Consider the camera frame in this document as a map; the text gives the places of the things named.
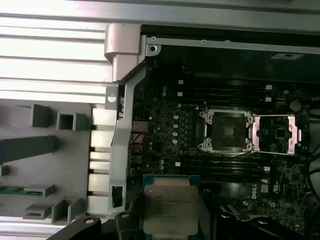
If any grey case handle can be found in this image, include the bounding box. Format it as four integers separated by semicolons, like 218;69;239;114
103;23;147;83

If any round coin cell battery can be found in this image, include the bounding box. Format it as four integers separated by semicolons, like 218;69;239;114
289;99;302;112

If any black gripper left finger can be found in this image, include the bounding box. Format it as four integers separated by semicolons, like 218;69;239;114
49;211;145;240

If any metal socket cover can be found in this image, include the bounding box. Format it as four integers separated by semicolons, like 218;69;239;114
251;114;305;156

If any black open PC case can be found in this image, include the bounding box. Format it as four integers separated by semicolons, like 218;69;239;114
103;23;320;240

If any green RAM stick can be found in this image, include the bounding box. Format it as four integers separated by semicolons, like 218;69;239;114
0;186;34;196

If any white case sticker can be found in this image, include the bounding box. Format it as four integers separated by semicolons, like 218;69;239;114
271;52;305;61

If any grey parts rack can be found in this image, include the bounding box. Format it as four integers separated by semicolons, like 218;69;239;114
0;98;95;227

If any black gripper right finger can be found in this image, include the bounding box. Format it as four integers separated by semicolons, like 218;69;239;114
216;211;313;240

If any green motherboard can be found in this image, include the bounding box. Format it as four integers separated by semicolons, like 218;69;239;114
127;62;320;240

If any silver CPU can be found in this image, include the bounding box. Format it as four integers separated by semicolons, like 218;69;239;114
142;174;201;238

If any CPU socket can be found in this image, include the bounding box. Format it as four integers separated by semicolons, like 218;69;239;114
197;107;257;154

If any metal rear port block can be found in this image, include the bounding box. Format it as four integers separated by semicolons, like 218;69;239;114
130;120;149;165

